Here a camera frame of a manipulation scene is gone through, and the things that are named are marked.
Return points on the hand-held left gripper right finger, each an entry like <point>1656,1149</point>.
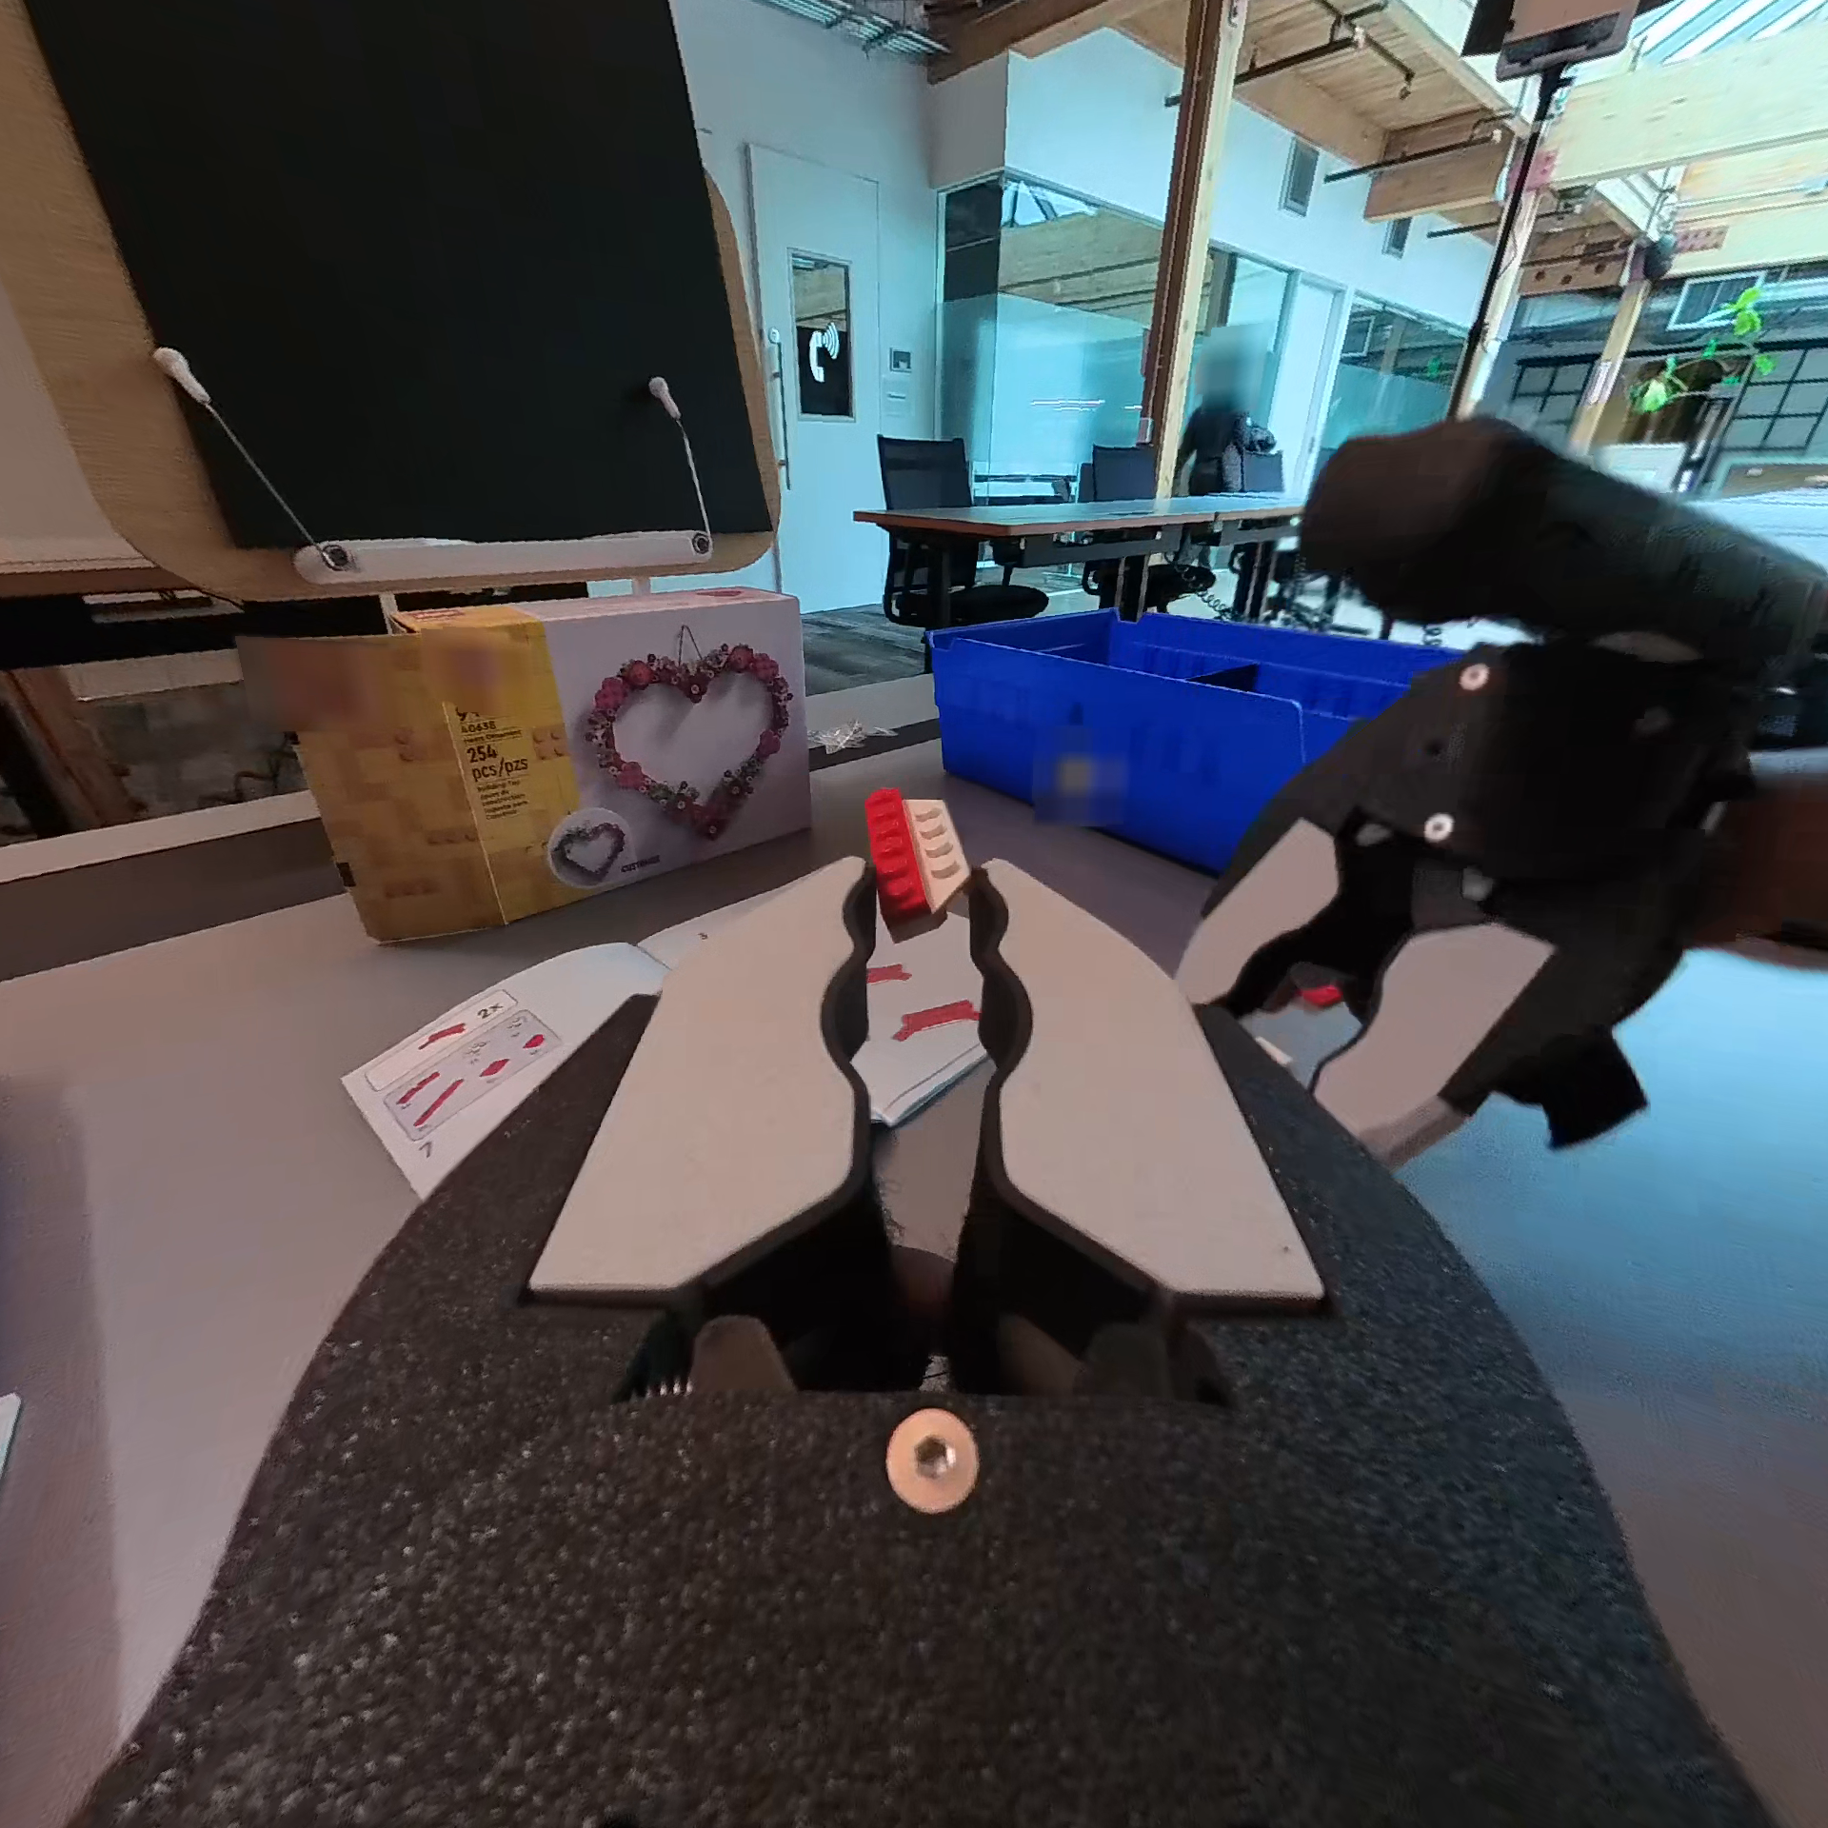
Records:
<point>1142,1143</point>

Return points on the person's right hand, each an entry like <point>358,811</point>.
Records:
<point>1784,871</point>

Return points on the black panel wooden divider board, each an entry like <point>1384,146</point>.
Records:
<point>429,286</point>

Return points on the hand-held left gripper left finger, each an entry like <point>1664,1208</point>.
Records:
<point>699,1113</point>

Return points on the door with phone sign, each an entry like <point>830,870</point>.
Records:
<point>834,471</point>

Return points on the wooden pillar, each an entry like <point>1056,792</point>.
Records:
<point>1197,217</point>

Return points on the heart wreath toy brick box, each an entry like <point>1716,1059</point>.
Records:
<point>684,743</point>

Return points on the red and white brick assembly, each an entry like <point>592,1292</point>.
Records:
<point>900,871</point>

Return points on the instruction booklet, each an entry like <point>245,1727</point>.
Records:
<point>485,1059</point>

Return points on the small clear plastic bag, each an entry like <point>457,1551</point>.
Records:
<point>851,736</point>

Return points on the white hanging rod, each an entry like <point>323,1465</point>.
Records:
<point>498,551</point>

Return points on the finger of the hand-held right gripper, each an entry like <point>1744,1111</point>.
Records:
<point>1443,1015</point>
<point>1258,900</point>

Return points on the black office chair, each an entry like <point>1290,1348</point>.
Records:
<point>1130,479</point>
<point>926,492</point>

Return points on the blue plastic bin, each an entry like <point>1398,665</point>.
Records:
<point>1258,774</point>

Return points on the hanging green plant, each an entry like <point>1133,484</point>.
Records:
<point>1698,375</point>

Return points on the long wooden office desk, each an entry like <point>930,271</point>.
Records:
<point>1028,518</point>

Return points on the black stand with phone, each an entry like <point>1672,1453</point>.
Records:
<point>1565,37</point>

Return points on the grey desk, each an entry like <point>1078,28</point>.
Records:
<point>216,1257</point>

